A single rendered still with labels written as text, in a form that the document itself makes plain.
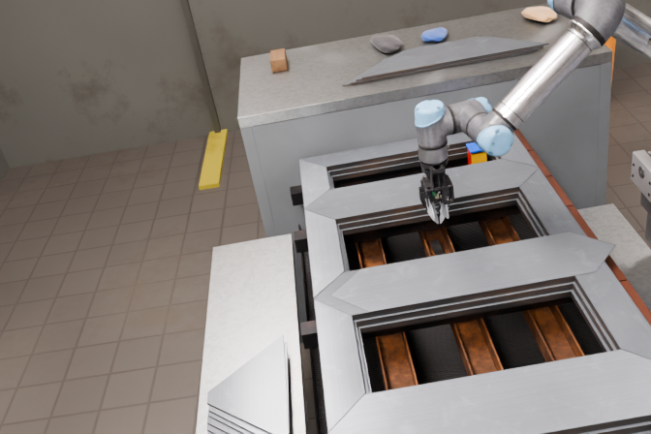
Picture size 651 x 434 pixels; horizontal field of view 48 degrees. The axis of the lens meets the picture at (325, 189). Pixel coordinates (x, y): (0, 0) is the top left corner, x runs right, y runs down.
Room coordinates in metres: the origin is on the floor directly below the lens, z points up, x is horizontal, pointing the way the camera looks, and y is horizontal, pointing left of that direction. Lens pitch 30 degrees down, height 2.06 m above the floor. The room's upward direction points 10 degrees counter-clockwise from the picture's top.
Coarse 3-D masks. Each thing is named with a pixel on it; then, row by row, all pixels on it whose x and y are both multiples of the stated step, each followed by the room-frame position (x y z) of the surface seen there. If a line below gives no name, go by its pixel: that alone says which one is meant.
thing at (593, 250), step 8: (576, 240) 1.53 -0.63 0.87; (584, 240) 1.52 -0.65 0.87; (592, 240) 1.52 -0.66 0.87; (584, 248) 1.49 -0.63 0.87; (592, 248) 1.48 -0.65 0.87; (600, 248) 1.48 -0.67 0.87; (584, 256) 1.46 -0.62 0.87; (592, 256) 1.45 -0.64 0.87; (600, 256) 1.45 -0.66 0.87; (592, 264) 1.42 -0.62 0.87; (600, 264) 1.42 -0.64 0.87
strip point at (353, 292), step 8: (360, 272) 1.56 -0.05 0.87; (352, 280) 1.54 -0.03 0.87; (360, 280) 1.53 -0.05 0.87; (344, 288) 1.51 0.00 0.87; (352, 288) 1.50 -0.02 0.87; (360, 288) 1.50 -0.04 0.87; (336, 296) 1.48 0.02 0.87; (344, 296) 1.47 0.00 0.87; (352, 296) 1.47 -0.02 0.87; (360, 296) 1.46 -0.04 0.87; (352, 304) 1.44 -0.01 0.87; (360, 304) 1.43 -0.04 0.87; (368, 304) 1.43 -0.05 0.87
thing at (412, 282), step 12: (396, 264) 1.57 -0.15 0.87; (408, 264) 1.56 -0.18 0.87; (420, 264) 1.55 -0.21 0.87; (396, 276) 1.52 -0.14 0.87; (408, 276) 1.51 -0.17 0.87; (420, 276) 1.50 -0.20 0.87; (408, 288) 1.46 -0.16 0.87; (420, 288) 1.45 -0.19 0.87; (408, 300) 1.41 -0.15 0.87; (420, 300) 1.41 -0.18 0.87; (432, 300) 1.40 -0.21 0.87
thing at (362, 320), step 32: (384, 160) 2.18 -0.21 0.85; (416, 160) 2.17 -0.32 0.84; (448, 160) 2.16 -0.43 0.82; (512, 192) 1.84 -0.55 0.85; (352, 224) 1.84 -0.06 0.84; (384, 224) 1.83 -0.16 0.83; (512, 288) 1.39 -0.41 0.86; (544, 288) 1.39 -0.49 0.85; (576, 288) 1.37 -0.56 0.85; (384, 320) 1.39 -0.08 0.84; (416, 320) 1.38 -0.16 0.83
